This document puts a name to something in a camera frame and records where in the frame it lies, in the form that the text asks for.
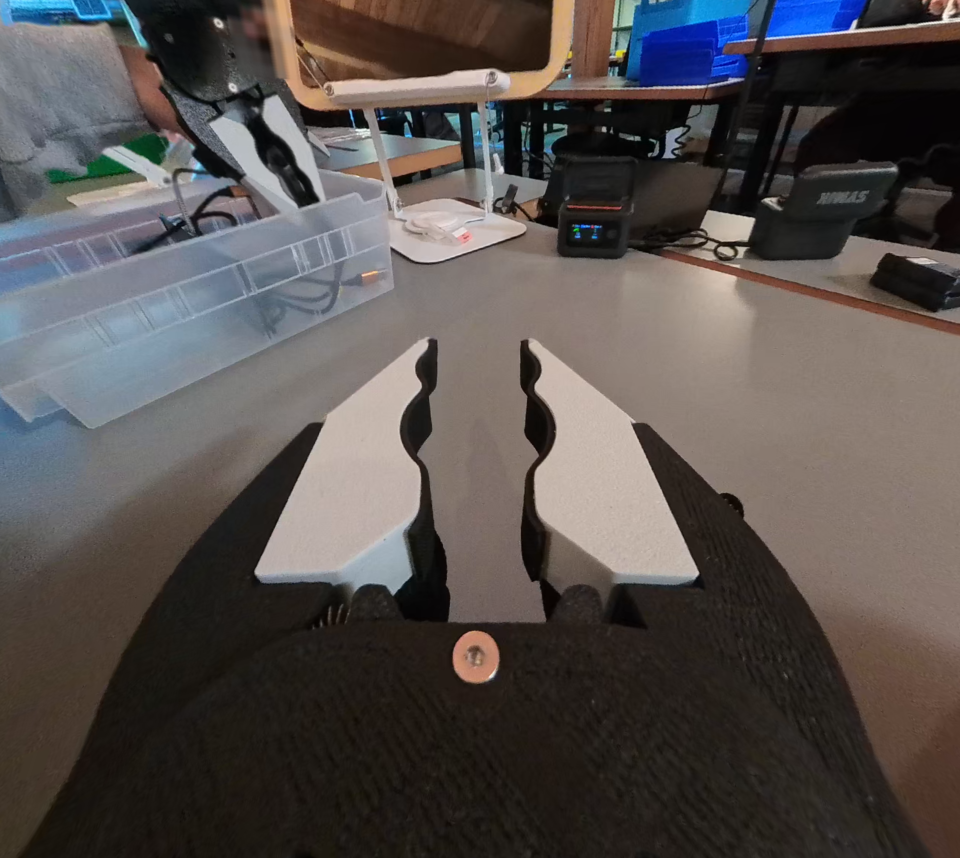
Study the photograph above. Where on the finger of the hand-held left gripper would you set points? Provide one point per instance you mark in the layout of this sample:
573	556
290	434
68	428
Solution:
240	146
296	138

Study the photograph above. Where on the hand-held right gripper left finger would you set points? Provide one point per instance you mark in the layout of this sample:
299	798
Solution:
352	483

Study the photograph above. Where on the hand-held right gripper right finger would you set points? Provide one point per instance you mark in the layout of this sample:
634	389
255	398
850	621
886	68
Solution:
607	491

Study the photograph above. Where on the clear plastic bin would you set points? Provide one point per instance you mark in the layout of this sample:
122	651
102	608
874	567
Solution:
150	318

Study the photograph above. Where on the person's left forearm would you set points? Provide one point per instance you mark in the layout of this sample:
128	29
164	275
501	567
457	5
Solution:
60	93

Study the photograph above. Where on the person's left hand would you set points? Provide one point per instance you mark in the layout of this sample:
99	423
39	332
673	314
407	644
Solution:
150	97

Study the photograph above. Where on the green mat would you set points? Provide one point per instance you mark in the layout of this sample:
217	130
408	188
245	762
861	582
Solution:
90	165

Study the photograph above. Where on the small black clip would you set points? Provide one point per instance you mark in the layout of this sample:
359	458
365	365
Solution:
510	198

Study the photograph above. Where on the black power station with screen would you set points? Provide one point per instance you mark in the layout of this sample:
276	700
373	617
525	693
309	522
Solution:
596	198

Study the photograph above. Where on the wooden-edged desk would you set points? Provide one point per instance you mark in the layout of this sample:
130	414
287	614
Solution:
825	37
600	92

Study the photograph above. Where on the black charger case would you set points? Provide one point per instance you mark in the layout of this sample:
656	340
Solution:
825	206

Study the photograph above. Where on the black power brick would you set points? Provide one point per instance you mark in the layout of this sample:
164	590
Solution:
919	281

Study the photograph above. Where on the blue storage bin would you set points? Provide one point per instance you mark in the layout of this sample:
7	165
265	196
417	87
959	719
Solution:
682	56
810	11

